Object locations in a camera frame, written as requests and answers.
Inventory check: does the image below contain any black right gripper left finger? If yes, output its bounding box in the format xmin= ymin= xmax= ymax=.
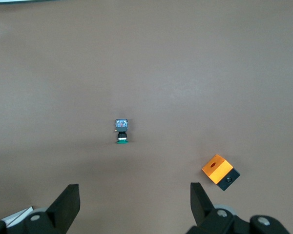
xmin=0 ymin=184 xmax=81 ymax=234

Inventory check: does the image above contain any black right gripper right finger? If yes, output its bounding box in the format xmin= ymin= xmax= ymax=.
xmin=187 ymin=182 xmax=291 ymax=234

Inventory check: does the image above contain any white drawer cabinet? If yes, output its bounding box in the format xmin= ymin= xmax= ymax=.
xmin=1 ymin=206 xmax=34 ymax=227

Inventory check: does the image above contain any green push button switch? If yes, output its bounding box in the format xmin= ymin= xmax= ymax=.
xmin=113 ymin=118 xmax=130 ymax=145

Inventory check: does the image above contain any orange and black switch box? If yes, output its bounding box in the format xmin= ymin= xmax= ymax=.
xmin=201 ymin=154 xmax=241 ymax=192

